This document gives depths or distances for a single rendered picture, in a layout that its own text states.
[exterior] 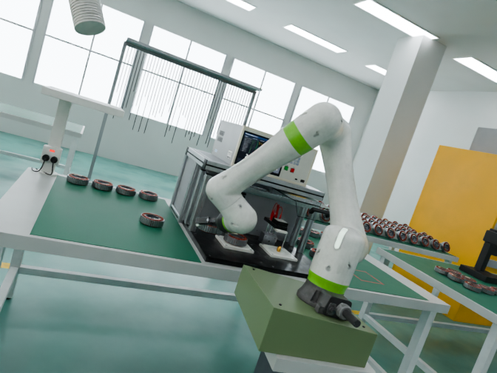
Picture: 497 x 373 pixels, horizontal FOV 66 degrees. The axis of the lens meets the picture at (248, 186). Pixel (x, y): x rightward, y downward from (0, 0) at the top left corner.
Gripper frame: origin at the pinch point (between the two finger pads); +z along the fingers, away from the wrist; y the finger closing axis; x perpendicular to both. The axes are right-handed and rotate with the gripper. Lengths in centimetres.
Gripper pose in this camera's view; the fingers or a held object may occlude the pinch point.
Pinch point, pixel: (211, 225)
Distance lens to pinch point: 172.9
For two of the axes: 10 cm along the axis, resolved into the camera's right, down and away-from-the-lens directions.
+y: -9.0, -2.3, -3.7
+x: -1.5, 9.6, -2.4
